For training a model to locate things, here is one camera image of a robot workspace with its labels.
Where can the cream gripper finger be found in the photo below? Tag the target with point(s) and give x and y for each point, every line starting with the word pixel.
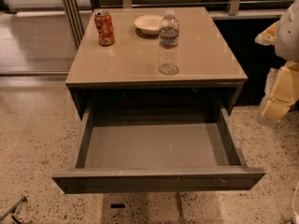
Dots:
pixel 268 36
pixel 281 91

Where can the clear plastic water bottle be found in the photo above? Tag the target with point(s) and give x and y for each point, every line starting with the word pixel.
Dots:
pixel 168 44

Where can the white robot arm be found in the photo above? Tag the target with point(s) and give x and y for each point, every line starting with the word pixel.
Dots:
pixel 287 44

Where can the grey cabinet with glass top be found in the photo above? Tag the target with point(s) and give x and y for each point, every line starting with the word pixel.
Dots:
pixel 204 58

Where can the open grey top drawer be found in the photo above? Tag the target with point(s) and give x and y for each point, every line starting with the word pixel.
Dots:
pixel 156 150

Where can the white ceramic bowl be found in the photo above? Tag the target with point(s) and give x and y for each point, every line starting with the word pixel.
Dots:
pixel 148 24

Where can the orange soda can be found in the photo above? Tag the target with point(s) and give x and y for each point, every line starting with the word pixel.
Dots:
pixel 104 25

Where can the black object on floor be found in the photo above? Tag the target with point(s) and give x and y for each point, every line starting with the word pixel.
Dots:
pixel 12 209

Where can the metal window frame rail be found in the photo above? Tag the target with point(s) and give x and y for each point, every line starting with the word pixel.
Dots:
pixel 74 19

